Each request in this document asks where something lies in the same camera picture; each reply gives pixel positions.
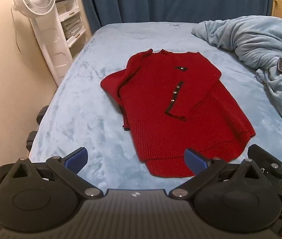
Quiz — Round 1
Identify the bed with light blue sheet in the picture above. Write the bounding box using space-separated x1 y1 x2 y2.
27 21 282 197

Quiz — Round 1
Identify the red knit sweater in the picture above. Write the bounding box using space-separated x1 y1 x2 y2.
100 48 256 178

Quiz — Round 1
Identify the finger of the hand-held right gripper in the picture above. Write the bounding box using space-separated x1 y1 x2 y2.
247 144 282 183

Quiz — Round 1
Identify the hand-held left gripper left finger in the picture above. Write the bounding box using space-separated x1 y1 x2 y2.
0 147 104 200

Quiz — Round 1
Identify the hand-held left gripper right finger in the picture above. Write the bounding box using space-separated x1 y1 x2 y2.
168 149 265 200

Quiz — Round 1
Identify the white fan cable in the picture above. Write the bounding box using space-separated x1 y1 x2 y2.
11 6 32 56

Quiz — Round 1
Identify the black caster wheel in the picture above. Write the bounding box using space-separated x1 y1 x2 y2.
25 130 39 152
36 106 48 125

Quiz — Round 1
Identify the dark blue curtain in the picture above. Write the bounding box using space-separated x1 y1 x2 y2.
77 0 274 34

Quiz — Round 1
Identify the light blue fleece blanket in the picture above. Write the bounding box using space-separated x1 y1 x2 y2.
191 16 282 140

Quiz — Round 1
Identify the white shelf unit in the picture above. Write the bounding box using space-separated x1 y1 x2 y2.
53 0 93 58

